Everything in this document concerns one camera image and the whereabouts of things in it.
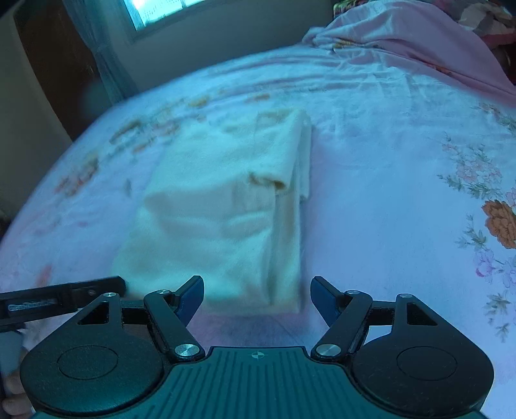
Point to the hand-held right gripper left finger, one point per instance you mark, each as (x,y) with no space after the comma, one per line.
(193,296)

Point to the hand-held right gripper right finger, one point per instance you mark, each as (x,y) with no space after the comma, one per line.
(322,296)

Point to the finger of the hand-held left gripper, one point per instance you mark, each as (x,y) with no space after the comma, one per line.
(98,287)

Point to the cream knit garment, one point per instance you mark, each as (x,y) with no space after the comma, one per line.
(209,209)

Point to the person's left hand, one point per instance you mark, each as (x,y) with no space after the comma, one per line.
(12,397)

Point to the floral bed sheet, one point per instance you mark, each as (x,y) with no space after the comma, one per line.
(383,181)

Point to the brown wooden wardrobe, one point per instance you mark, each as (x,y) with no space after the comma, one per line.
(56,64)

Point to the grey curtain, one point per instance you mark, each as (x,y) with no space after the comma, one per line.
(105,56)

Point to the pink quilt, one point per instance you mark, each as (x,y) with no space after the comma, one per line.
(403,36)

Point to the window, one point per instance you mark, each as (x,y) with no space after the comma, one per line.
(161,12)

